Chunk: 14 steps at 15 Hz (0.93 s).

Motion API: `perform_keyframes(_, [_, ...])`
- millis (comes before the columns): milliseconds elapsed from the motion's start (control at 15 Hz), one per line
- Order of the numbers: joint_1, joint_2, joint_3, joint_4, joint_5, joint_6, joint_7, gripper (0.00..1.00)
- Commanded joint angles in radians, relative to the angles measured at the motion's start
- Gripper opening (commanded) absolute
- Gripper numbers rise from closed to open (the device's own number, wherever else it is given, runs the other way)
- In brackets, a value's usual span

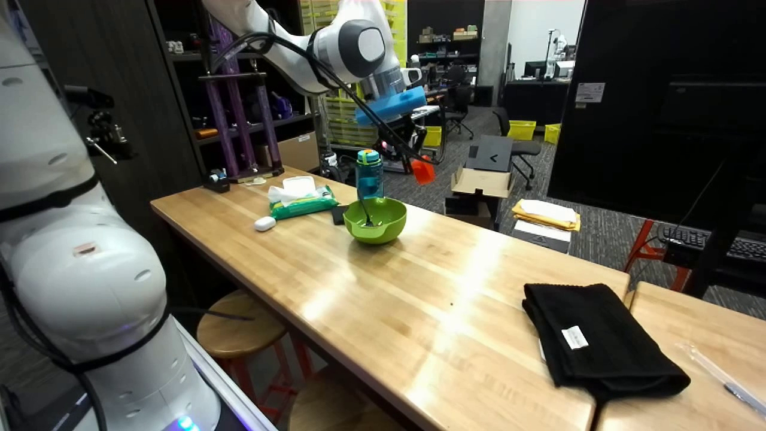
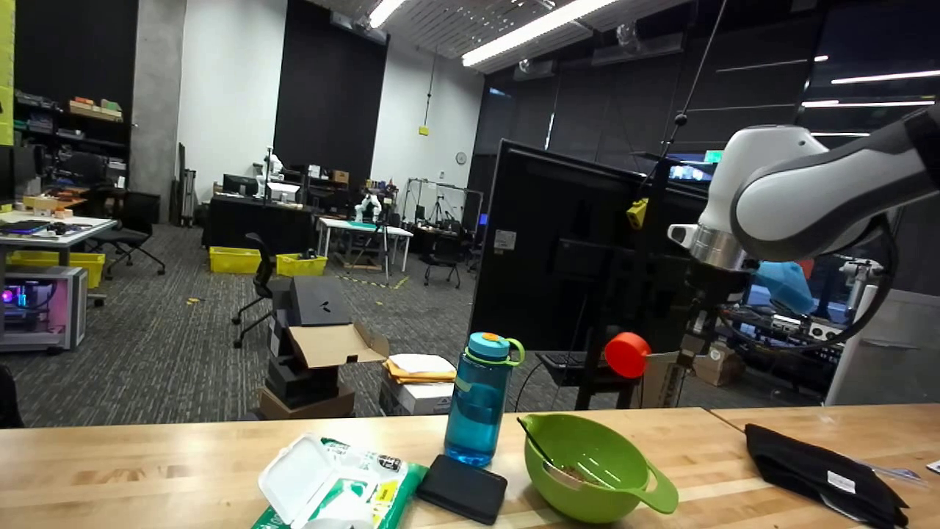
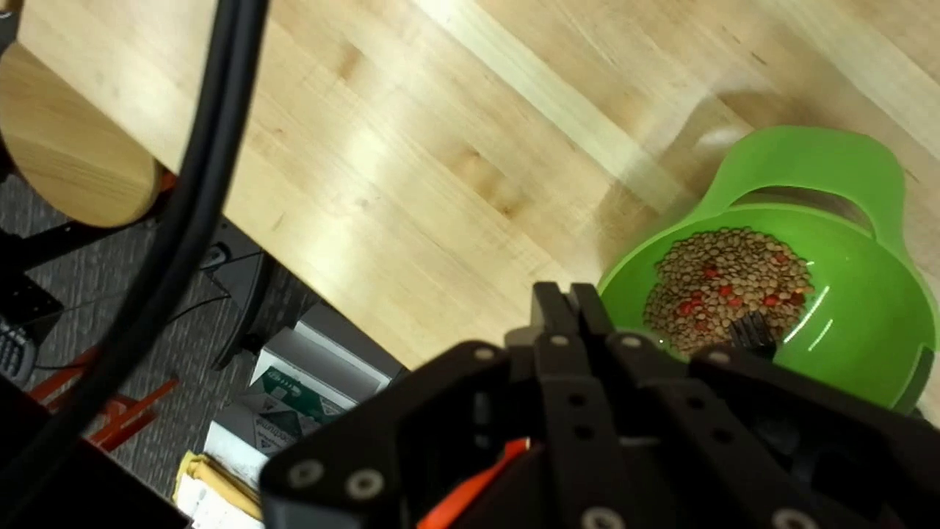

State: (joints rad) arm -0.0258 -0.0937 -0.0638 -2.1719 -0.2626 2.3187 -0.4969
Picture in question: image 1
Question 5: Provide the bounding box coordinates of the orange plastic piece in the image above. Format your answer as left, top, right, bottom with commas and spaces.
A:
411, 157, 436, 186

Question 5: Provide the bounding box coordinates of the blue water bottle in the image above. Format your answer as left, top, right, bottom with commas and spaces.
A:
355, 149, 385, 202

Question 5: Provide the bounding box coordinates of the black office chair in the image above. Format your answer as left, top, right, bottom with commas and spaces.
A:
442, 83, 477, 140
493, 107, 543, 192

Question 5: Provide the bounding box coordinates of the rack of yellow bins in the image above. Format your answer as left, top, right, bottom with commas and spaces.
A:
299, 0, 409, 148

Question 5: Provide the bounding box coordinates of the black flat box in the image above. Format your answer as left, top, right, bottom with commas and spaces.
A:
463, 134, 515, 175

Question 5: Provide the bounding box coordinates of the open cardboard box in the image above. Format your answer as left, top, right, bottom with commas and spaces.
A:
450, 166, 515, 199

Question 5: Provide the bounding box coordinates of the green bowl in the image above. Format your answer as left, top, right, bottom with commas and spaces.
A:
343, 197, 408, 245

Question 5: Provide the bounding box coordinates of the green wipes packet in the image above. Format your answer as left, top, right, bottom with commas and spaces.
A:
267, 175, 340, 221

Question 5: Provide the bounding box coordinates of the black desk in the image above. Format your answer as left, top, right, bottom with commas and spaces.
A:
502, 77, 570, 126

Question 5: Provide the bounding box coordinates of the stack of yellow envelopes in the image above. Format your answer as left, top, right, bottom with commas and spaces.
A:
511, 199, 582, 233

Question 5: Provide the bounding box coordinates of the white flat box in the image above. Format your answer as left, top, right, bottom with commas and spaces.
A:
511, 220, 573, 255

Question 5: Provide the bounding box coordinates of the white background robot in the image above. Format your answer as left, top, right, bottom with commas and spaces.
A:
543, 28, 570, 80

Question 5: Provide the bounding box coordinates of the black tape dispenser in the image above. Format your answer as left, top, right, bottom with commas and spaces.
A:
203, 169, 232, 194

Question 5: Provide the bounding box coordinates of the dark shelf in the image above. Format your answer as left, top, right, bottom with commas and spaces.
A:
146, 0, 324, 180

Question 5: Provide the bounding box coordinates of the large black panel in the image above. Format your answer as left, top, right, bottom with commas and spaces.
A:
547, 0, 766, 229

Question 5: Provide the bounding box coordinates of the red metal stand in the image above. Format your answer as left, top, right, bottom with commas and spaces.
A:
622, 218, 692, 293

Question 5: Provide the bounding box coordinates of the round wooden stool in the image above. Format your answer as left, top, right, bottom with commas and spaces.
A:
196, 290, 316, 415
287, 368, 409, 431

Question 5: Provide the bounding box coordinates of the black folded cloth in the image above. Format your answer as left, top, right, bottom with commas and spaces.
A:
522, 283, 692, 401

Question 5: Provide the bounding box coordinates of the black keyboard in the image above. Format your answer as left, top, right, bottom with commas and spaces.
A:
661, 224, 766, 265

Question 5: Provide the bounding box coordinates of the clear pen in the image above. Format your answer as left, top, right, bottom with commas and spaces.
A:
676, 342, 766, 417

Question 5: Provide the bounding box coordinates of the black wall shelf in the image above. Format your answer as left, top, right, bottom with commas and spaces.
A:
415, 24, 481, 68

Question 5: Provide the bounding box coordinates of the purple frame stand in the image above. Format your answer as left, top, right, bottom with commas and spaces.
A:
199, 17, 285, 184

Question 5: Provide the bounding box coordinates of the camera on mount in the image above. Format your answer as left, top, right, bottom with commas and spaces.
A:
62, 85, 136, 166

